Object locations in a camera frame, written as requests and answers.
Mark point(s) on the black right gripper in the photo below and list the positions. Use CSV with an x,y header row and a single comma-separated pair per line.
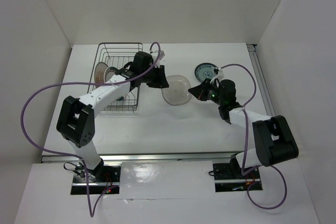
x,y
200,91

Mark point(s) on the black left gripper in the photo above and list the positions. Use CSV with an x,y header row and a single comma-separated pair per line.
x,y
161,81

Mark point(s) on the small blue patterned plate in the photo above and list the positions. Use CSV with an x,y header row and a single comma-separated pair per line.
x,y
204,71

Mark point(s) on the clear round plate stand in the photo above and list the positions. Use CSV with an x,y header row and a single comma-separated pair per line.
x,y
177,93

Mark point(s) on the white plate orange sunburst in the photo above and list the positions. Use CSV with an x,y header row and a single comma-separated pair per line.
x,y
100,72

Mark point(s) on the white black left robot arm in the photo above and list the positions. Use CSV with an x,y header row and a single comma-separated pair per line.
x,y
76,122

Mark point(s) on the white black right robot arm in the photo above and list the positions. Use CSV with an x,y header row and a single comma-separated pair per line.
x,y
233,113

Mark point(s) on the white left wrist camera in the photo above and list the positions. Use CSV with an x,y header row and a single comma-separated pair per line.
x,y
157,56

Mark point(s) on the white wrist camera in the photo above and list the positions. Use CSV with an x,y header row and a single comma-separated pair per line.
x,y
218,74
157,56

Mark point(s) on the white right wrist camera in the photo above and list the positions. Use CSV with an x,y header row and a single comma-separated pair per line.
x,y
218,74

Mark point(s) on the aluminium front rail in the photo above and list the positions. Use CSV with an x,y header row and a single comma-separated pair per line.
x,y
167,157

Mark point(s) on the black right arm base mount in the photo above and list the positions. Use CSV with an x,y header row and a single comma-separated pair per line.
x,y
226,180

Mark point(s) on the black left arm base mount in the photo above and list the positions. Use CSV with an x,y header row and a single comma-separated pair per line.
x,y
109,180

